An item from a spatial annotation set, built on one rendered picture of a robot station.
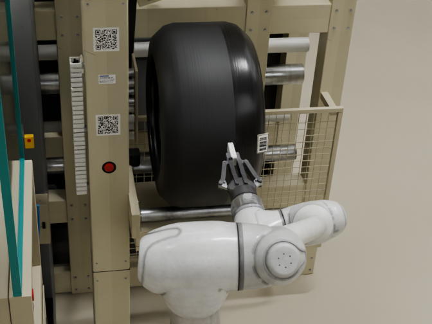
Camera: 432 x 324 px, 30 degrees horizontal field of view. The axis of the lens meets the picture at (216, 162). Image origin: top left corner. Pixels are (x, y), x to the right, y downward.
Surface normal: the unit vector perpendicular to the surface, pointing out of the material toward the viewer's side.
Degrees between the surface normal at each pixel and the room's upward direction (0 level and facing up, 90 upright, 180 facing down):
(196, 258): 50
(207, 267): 65
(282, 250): 59
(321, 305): 0
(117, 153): 90
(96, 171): 90
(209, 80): 40
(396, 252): 0
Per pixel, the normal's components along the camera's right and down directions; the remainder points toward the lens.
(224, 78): 0.16, -0.28
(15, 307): 0.18, 0.55
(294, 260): 0.13, -0.05
